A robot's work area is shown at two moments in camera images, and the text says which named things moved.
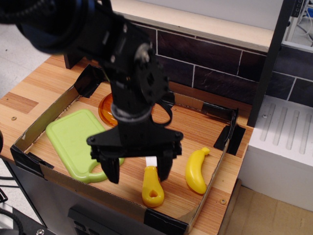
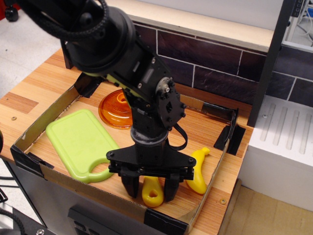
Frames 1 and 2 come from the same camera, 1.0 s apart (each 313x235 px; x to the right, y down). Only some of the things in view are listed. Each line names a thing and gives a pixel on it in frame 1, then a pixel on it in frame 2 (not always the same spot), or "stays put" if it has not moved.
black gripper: x=139 y=138 to x=150 y=156
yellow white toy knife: x=152 y=193 stays put
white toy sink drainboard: x=279 y=162 stays put
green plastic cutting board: x=68 y=134 stays put
